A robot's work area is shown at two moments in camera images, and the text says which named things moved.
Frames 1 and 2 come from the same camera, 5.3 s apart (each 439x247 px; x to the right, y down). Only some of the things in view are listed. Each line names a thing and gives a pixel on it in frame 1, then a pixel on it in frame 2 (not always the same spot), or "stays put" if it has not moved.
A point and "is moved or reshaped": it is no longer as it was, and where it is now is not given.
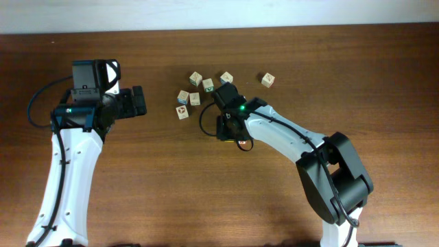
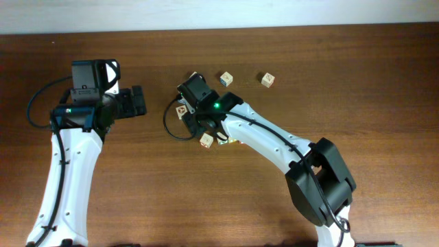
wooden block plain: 195,99 is moved or reshaped
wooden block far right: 267,80 stays put
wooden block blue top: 226,77 stays put
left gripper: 129,107 stays put
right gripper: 221,133 -> 196,130
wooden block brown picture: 182,112 stays put
